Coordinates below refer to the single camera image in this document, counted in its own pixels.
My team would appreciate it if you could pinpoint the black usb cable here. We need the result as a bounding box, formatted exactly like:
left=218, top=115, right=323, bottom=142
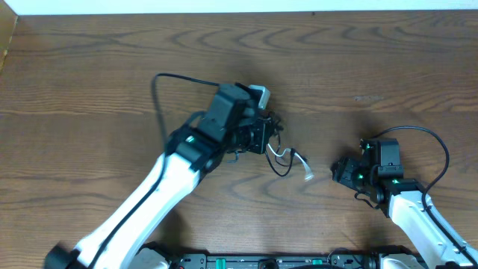
left=263, top=111, right=309, bottom=178

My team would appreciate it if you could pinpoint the white usb cable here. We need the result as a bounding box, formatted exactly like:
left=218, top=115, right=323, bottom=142
left=267, top=143, right=315, bottom=182

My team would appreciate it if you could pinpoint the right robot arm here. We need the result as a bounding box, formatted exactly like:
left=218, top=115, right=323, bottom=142
left=331, top=138, right=477, bottom=268

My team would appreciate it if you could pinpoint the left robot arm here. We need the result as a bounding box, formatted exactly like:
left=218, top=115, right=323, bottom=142
left=44, top=83, right=273, bottom=268

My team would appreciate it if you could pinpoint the cardboard panel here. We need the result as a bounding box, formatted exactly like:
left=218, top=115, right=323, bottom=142
left=0, top=0, right=18, bottom=70

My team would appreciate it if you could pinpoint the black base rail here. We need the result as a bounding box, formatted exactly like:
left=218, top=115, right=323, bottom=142
left=175, top=253, right=423, bottom=269

